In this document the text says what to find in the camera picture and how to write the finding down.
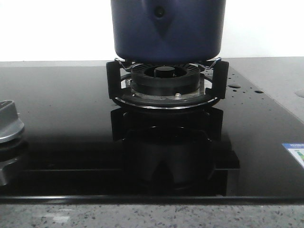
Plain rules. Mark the silver stove control knob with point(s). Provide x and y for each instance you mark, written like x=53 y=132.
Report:
x=11 y=125

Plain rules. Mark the black glass cooktop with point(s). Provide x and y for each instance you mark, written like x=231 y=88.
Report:
x=80 y=147

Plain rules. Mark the black gas burner head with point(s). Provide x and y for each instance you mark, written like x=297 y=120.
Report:
x=165 y=80

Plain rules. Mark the energy label sticker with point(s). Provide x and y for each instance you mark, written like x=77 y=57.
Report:
x=296 y=150

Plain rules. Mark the dark blue cooking pot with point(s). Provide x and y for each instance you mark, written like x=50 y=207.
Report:
x=167 y=31

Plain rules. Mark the black pot support grate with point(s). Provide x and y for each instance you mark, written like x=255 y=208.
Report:
x=213 y=82

